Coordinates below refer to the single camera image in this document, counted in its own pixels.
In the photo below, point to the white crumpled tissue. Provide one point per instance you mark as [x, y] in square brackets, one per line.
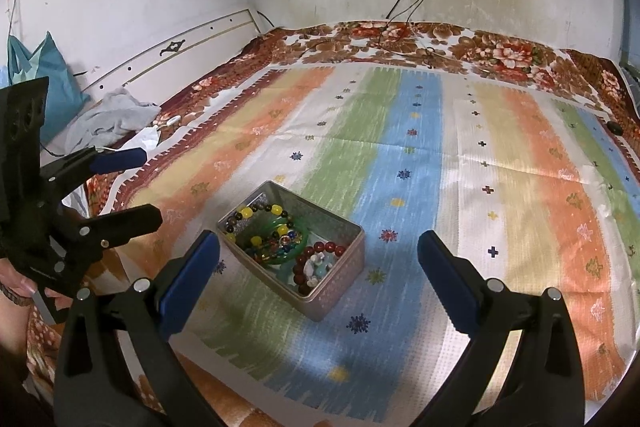
[150, 138]

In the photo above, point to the white headboard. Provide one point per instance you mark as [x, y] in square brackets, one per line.
[200, 37]

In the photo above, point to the small black object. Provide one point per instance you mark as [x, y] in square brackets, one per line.
[614, 127]

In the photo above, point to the grey metal tin box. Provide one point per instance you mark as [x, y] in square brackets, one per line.
[330, 302]

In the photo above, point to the striped pastel cloth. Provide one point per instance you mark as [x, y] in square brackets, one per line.
[500, 207]

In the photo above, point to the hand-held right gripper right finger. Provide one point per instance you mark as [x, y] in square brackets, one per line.
[445, 287]

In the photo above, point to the person's left forearm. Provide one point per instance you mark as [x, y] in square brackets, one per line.
[10, 332]

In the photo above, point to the person's left hand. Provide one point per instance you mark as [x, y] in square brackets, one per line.
[12, 283]

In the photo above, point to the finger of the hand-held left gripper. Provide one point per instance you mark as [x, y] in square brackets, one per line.
[125, 222]
[120, 159]

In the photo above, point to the teal pillow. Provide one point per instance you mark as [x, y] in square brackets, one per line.
[50, 72]

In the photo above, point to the striped colourful tablecloth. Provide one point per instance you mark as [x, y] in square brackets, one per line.
[500, 47]

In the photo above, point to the grey cloth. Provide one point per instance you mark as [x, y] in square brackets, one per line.
[110, 117]

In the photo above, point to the green jade bangle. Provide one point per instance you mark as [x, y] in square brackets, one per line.
[300, 241]

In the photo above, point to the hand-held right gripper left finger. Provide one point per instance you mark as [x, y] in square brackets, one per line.
[190, 282]

